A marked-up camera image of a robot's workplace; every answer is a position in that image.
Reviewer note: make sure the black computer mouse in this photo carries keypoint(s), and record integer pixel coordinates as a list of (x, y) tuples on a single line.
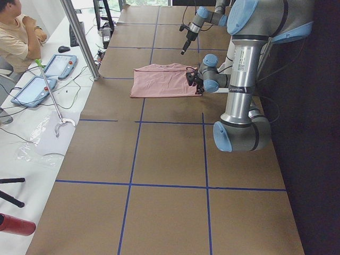
[(63, 49)]

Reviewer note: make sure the blue teach pendant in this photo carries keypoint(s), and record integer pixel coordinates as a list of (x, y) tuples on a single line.
[(60, 66), (32, 94)]

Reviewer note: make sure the aluminium frame post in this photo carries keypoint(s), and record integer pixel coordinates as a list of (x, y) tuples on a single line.
[(81, 38)]

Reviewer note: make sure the lower blue teach pendant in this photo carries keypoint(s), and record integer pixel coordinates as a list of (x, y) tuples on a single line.
[(32, 94)]

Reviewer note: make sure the grabber reach tool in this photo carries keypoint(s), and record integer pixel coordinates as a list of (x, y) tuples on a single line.
[(62, 120)]

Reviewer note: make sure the upper blue teach pendant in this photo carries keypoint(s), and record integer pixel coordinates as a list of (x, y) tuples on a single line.
[(60, 66)]

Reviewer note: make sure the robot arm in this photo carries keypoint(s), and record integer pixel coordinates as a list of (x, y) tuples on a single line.
[(251, 24), (202, 16)]

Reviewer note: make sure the black keyboard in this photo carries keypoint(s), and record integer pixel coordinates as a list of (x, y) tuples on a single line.
[(73, 39)]

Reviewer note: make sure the pink Snoopy t-shirt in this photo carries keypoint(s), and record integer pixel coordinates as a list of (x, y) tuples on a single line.
[(162, 81)]

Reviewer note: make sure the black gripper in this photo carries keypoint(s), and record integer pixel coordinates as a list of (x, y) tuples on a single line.
[(189, 36), (198, 82)]

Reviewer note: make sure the black tripod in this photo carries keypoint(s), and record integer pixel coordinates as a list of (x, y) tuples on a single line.
[(10, 193)]

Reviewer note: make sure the red cylinder bottle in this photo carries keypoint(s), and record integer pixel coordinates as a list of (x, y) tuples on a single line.
[(17, 226)]

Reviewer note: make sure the clear plastic bag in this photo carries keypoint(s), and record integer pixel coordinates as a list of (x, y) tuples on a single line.
[(27, 151)]

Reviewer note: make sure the seated person beige shirt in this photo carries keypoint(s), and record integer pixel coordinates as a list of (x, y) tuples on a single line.
[(21, 38)]

